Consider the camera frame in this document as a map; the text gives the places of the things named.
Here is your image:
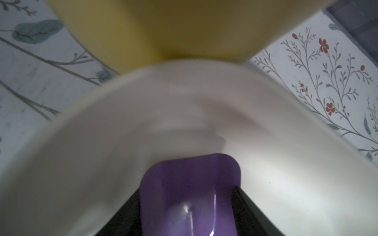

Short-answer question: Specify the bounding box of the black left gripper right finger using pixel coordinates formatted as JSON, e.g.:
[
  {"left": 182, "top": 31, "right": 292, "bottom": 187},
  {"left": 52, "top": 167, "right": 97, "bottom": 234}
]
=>
[{"left": 232, "top": 186, "right": 284, "bottom": 236}]

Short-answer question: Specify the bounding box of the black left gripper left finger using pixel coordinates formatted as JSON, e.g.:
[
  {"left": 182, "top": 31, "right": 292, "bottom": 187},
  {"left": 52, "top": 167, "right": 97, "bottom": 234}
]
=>
[{"left": 95, "top": 189, "right": 142, "bottom": 236}]

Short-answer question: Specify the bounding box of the purple square shovel pink handle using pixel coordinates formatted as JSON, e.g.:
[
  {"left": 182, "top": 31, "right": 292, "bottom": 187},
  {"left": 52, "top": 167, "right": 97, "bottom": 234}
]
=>
[{"left": 139, "top": 153, "right": 241, "bottom": 236}]

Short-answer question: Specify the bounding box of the cream plastic storage tray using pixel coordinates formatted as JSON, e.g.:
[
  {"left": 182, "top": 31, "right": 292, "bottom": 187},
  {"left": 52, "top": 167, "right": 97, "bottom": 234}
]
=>
[{"left": 1, "top": 60, "right": 378, "bottom": 236}]

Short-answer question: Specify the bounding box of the floral table mat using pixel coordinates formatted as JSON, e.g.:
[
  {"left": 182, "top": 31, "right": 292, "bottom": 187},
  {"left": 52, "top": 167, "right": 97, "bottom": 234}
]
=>
[{"left": 1, "top": 1, "right": 378, "bottom": 169}]

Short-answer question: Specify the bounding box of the yellow pencil cup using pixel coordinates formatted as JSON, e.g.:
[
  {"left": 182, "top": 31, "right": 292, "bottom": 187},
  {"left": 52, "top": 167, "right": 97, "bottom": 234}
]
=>
[{"left": 47, "top": 1, "right": 330, "bottom": 74}]

